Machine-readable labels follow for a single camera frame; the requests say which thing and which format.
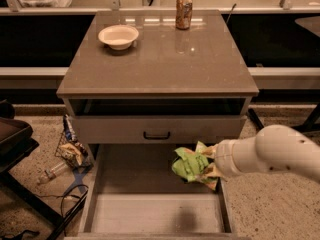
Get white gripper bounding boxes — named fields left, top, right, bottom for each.
left=201, top=137, right=258, bottom=181

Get green rice chip bag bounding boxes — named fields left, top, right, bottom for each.
left=171, top=141, right=219, bottom=191

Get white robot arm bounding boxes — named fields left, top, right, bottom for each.
left=201, top=125, right=320, bottom=183

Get open grey middle drawer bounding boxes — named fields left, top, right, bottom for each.
left=65, top=144, right=251, bottom=240

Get grey drawer cabinet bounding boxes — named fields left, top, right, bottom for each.
left=56, top=9, right=260, bottom=240

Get closed grey top drawer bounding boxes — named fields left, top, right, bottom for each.
left=72, top=116, right=246, bottom=144

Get black stand leg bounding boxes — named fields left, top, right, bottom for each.
left=247, top=104, right=320, bottom=133

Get blue snack packet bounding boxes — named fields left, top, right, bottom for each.
left=63, top=115, right=77, bottom=142

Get white bowl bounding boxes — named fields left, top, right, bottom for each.
left=98, top=25, right=139, bottom=50

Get orange soda can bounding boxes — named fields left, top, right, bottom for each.
left=176, top=0, right=193, bottom=30

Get clear plastic bottle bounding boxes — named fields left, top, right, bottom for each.
left=37, top=162, right=69, bottom=185

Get black chair base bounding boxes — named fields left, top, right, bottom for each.
left=0, top=105, right=86, bottom=240

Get black drawer handle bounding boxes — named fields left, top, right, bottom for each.
left=143, top=131, right=171, bottom=140

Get wire basket with snacks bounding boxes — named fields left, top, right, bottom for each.
left=55, top=133, right=92, bottom=168

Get black cable on floor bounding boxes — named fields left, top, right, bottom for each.
left=34, top=183, right=89, bottom=237

